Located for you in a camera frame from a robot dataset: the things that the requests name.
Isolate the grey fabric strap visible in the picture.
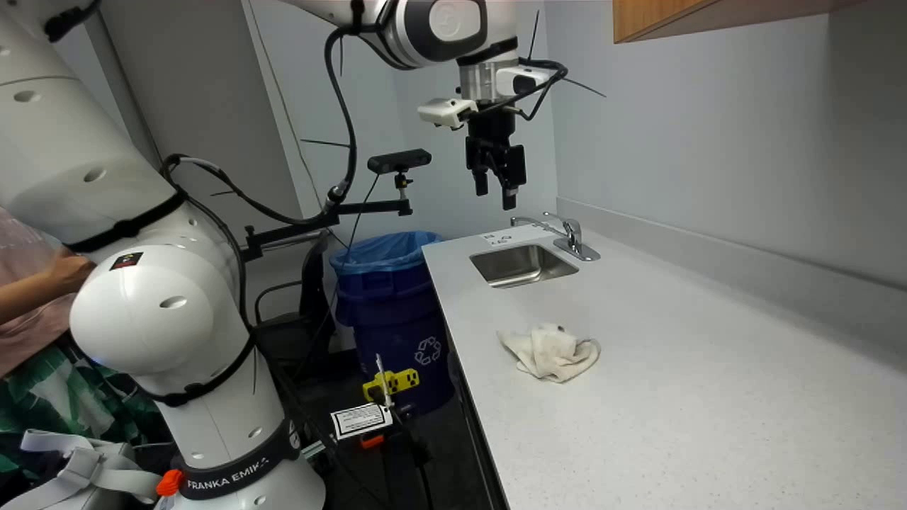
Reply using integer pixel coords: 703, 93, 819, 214
0, 428, 166, 510

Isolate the chrome sink faucet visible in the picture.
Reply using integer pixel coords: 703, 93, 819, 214
509, 209, 605, 264

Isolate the steel counter sink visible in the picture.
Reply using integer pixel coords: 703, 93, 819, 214
469, 241, 582, 292

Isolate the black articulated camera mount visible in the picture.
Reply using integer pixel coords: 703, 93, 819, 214
236, 168, 418, 265

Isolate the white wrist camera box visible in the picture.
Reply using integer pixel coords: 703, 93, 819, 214
418, 97, 476, 132

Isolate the blue recycling bin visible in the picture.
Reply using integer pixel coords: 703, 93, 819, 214
331, 230, 456, 420

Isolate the cream wiping cloth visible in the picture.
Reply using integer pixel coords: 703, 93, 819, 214
497, 321, 605, 384

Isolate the white counter backsplash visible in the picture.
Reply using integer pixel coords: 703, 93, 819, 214
557, 195, 907, 356

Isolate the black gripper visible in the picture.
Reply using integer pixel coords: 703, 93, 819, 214
463, 108, 530, 212

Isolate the person bare hand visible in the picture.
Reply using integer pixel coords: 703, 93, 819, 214
42, 250, 99, 297

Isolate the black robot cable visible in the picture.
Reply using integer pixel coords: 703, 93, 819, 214
156, 0, 368, 230

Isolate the yellow clamp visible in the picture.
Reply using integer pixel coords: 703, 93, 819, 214
360, 350, 422, 407

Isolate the white label card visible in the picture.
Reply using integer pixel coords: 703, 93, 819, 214
326, 401, 398, 441

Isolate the blue plastic bin liner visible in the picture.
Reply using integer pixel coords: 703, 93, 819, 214
329, 230, 448, 284

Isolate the person bare forearm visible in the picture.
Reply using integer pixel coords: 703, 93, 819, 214
0, 270, 57, 326

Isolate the black stereo camera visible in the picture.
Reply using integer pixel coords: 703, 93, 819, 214
365, 148, 433, 175

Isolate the orange knob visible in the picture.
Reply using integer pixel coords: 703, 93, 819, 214
154, 468, 185, 502

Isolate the wooden wall cabinet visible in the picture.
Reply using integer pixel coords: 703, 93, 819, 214
609, 0, 853, 44

